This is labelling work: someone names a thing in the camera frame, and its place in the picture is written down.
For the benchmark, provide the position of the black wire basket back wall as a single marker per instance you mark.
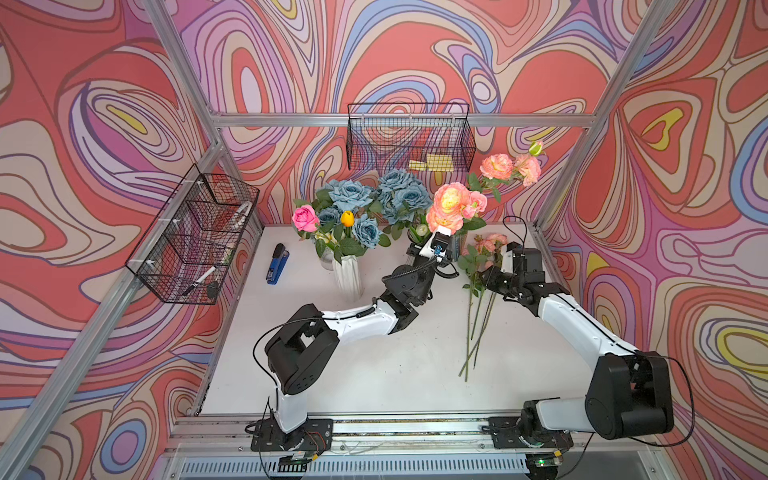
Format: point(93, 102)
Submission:
point(385, 136)

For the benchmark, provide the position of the light pink rose stem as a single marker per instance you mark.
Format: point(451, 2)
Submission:
point(487, 306)

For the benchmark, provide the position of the black wire basket left wall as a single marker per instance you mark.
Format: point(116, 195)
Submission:
point(200, 225)

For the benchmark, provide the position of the magenta rose stem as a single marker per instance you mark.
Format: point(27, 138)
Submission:
point(305, 219)

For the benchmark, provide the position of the pink tulip green stem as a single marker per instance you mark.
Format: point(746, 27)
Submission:
point(483, 256)

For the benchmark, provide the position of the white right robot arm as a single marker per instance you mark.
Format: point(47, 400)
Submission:
point(629, 394)

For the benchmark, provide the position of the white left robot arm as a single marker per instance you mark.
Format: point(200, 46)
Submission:
point(300, 349)

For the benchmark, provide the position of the pink peony branch right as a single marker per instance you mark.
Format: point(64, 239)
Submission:
point(501, 170)

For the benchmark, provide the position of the pink peony flower branch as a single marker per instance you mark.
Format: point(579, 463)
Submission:
point(478, 256)

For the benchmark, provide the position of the blue black stapler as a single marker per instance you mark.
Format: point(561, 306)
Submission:
point(277, 264)

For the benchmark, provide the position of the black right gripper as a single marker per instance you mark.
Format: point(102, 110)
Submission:
point(491, 280)

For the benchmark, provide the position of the yellow tulip in vase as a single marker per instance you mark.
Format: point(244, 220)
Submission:
point(348, 219)

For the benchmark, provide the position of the white ribbed ceramic vase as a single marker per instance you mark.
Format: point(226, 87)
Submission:
point(348, 278)

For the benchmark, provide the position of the white marker in basket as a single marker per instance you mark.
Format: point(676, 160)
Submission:
point(200, 280)

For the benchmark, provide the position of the pink peony bunch glass vase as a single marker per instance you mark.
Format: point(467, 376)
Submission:
point(456, 210)

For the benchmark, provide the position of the clear pen holder jar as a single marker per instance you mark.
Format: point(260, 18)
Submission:
point(456, 245)

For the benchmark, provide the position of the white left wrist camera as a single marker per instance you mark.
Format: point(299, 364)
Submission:
point(439, 247)

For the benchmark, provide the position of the yellow sponge in basket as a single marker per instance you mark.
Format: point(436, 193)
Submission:
point(432, 163)

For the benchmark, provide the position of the metal base rail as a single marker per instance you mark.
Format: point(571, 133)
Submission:
point(401, 446)

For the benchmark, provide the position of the blue rose bunch glass vase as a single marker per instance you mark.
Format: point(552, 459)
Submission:
point(400, 202)

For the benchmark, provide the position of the blue rose bunch white vase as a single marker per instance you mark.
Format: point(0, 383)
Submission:
point(332, 237)

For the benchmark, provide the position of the black wire basket wall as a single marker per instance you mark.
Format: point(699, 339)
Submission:
point(385, 136)
point(200, 225)

